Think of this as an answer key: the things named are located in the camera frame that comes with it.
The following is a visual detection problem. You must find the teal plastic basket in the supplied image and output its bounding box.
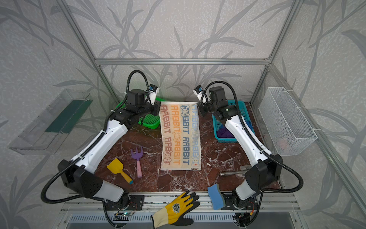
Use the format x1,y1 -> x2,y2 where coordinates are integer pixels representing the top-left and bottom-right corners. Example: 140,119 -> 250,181
213,101 -> 251,143

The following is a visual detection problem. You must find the rabbit print towel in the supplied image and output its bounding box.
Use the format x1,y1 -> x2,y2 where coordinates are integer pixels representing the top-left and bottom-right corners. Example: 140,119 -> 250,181
159,102 -> 202,171

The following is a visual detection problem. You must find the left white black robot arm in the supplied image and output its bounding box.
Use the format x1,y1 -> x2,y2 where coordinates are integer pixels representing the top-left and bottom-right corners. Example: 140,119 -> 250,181
41,83 -> 160,208

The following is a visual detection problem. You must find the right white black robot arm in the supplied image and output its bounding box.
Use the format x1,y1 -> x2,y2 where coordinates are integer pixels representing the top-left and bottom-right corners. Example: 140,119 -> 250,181
194,81 -> 304,200

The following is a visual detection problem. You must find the green plastic basket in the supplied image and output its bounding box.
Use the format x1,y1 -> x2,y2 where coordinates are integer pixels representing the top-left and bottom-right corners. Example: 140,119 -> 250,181
115,97 -> 167,129

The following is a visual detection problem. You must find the purple towel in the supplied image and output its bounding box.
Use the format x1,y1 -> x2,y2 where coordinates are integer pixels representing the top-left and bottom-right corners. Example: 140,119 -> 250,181
216,126 -> 235,138

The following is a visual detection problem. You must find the blue towel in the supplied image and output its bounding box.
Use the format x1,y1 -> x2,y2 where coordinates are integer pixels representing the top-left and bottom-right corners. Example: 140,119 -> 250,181
246,120 -> 255,133

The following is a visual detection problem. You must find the purple pink toy rake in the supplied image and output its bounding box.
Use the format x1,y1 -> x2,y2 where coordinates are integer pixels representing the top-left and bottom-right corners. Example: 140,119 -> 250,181
131,147 -> 144,178

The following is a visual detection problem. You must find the yellow toy shovel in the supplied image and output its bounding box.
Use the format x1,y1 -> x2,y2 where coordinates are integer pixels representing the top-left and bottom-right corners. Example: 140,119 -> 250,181
107,158 -> 133,185

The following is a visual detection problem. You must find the blue sponge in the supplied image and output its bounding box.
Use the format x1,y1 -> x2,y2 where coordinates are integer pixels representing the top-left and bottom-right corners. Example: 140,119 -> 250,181
208,184 -> 226,210

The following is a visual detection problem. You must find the green circuit board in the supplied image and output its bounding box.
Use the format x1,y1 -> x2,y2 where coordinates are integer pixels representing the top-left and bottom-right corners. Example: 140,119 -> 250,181
113,212 -> 134,222

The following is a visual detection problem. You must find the yellow black work glove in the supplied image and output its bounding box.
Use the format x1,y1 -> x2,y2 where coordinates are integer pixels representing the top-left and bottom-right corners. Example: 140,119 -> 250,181
151,191 -> 200,229

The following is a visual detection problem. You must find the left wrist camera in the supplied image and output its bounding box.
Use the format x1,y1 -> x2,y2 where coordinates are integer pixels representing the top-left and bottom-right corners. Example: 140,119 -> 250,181
146,84 -> 159,105

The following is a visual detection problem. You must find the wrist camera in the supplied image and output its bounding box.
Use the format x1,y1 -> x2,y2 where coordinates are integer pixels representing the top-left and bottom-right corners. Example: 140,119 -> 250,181
146,84 -> 159,105
193,85 -> 211,104

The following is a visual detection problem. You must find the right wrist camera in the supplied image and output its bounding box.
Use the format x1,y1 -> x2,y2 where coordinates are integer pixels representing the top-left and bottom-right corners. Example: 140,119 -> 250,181
193,85 -> 211,104

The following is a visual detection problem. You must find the white wire basket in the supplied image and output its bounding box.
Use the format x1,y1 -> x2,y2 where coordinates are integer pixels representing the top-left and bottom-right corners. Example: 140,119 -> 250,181
259,87 -> 317,156

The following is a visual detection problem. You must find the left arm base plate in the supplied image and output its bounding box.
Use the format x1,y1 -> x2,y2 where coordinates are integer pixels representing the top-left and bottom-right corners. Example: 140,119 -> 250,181
105,194 -> 145,211

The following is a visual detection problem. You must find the clear wall shelf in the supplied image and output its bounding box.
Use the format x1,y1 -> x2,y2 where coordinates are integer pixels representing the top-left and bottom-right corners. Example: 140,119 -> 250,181
9,89 -> 92,155

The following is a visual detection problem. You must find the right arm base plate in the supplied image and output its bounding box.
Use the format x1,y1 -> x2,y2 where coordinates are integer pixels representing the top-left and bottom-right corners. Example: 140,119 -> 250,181
220,193 -> 257,211

